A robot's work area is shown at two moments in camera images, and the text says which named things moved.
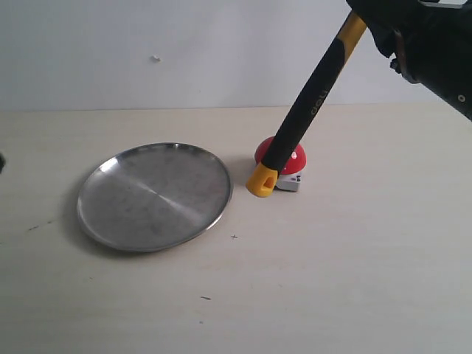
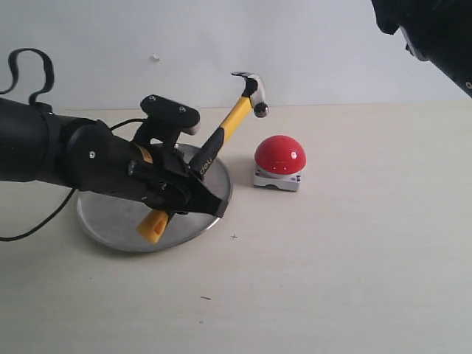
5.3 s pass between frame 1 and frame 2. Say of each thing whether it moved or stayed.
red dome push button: stayed
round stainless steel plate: stayed
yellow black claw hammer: moved
